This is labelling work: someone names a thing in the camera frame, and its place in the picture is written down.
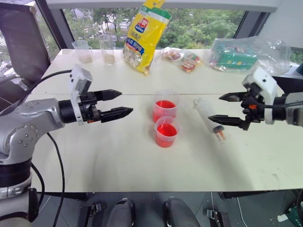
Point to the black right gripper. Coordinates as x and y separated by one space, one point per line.
253 106

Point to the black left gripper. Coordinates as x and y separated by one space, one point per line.
88 111

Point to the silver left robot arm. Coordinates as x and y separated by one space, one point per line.
28 118

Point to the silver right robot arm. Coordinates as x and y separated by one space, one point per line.
292 108

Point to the clear plastic syringe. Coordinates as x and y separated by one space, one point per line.
208 113

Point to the tall clear plastic cup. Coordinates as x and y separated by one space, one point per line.
107 52

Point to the cup with red liquid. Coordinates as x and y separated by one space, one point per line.
165 107
166 136

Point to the green box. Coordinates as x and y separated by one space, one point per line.
236 59

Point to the red green snack packet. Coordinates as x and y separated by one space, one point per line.
190 62

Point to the clear plastic bag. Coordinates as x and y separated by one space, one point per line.
272 54

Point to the yellow snack bag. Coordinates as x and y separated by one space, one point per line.
144 40

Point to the clear packet of snacks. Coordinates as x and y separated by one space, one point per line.
174 55

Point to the dark office chair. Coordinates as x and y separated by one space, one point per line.
23 47

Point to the dark rounded shape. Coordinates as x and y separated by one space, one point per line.
180 212
123 212

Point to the white paper scrap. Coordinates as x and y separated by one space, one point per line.
282 217

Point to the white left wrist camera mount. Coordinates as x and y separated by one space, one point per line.
79 80

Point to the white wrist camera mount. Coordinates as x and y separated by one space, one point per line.
262 80
79 80

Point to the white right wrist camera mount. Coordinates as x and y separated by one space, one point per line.
262 80

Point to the black table frame bar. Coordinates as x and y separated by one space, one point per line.
260 194

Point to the black metal bracket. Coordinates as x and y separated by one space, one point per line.
94 212
216 218

